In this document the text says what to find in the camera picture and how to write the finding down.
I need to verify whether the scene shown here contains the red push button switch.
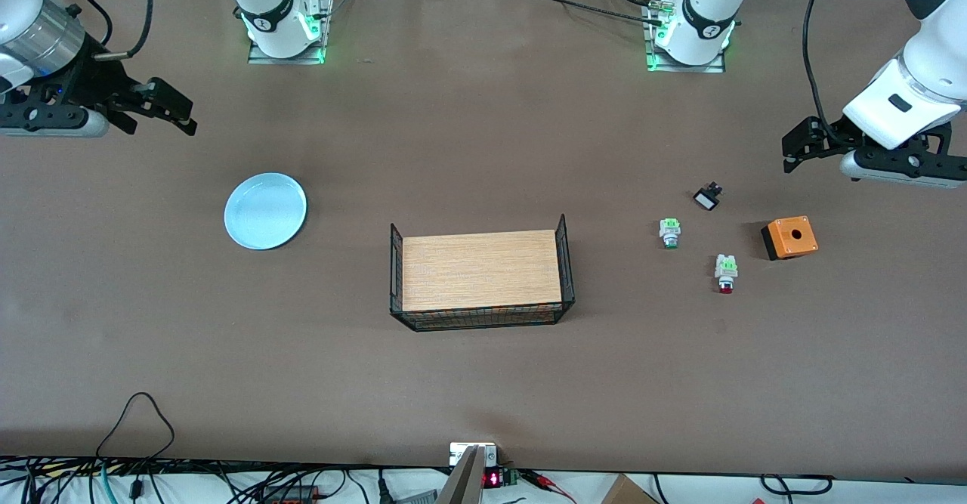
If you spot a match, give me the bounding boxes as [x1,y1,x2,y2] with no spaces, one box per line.
[715,254,740,295]

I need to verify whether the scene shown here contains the black flat loop cable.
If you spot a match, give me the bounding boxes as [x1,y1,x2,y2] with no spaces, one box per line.
[759,474,833,495]

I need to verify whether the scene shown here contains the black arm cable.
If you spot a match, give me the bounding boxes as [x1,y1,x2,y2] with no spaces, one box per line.
[97,0,155,60]
[802,0,841,144]

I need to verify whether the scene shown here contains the brown cardboard box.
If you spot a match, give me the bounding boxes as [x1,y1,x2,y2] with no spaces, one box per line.
[601,474,658,504]

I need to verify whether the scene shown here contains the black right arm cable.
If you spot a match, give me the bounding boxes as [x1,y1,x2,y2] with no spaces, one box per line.
[97,0,155,60]

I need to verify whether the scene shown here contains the red alligator clip cable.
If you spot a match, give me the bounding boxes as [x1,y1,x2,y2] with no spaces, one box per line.
[520,469,576,504]

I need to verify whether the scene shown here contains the black looped cable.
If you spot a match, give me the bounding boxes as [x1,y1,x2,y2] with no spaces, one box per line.
[94,392,176,463]

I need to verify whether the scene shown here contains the orange button enclosure box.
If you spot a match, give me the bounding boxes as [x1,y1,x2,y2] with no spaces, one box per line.
[761,215,819,261]

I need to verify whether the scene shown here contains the black wire rack wooden top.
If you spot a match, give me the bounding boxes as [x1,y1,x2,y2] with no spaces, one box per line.
[389,214,575,332]

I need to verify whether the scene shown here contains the black cable across table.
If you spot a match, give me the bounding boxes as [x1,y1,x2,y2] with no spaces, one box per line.
[514,0,666,26]

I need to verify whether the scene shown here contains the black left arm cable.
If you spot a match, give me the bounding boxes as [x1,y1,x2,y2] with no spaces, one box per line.
[802,0,841,144]

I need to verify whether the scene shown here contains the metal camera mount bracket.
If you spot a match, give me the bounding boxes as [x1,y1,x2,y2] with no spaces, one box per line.
[438,442,498,504]

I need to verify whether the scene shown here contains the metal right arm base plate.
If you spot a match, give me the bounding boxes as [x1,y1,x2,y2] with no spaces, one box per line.
[248,0,333,65]

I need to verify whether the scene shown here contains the light blue plate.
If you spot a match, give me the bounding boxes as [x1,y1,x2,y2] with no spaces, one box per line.
[224,172,308,251]

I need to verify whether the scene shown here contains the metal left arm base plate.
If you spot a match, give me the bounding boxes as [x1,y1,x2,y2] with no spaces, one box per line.
[644,0,728,74]

